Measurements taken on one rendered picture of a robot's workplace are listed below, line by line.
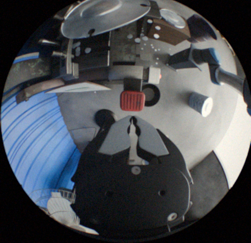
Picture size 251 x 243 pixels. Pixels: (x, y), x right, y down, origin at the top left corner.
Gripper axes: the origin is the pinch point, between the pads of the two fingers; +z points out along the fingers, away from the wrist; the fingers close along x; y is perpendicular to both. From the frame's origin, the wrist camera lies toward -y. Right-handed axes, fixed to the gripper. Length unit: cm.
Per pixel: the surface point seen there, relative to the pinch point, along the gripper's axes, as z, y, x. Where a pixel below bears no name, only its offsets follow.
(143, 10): 6.2, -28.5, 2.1
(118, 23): 6.5, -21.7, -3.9
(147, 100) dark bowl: 84, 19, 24
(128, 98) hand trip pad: 8.4, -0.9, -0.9
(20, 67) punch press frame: -3.9, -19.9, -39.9
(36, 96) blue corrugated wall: 42, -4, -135
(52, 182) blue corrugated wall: -29, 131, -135
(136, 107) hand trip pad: 8.5, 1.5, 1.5
